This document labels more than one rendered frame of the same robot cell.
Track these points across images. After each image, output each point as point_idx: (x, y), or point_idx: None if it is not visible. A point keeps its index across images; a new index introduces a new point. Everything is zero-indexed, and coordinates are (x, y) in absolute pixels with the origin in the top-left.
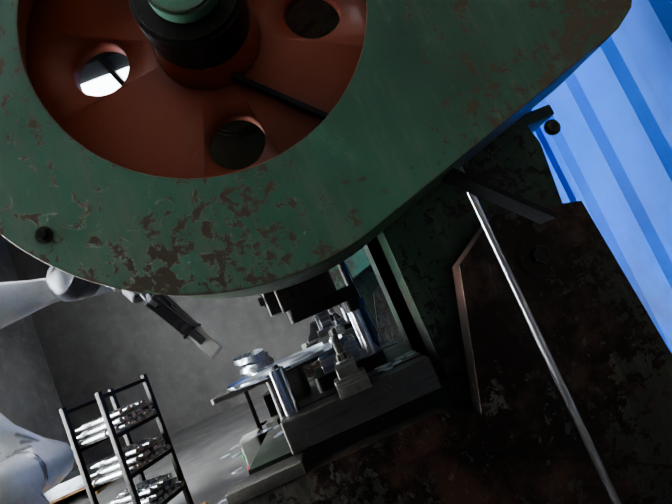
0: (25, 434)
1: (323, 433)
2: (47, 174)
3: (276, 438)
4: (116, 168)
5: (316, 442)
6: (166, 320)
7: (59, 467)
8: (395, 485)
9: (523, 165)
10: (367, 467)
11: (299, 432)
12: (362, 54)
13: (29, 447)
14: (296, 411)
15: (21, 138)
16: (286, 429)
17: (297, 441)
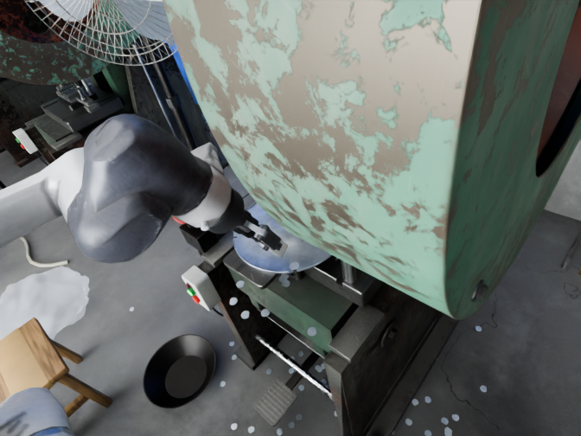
0: (7, 419)
1: (379, 285)
2: (507, 210)
3: (290, 287)
4: (534, 178)
5: (374, 293)
6: (269, 245)
7: (66, 415)
8: (406, 297)
9: None
10: (403, 296)
11: (369, 292)
12: None
13: (26, 427)
14: (357, 277)
15: (519, 159)
16: (364, 295)
17: (367, 298)
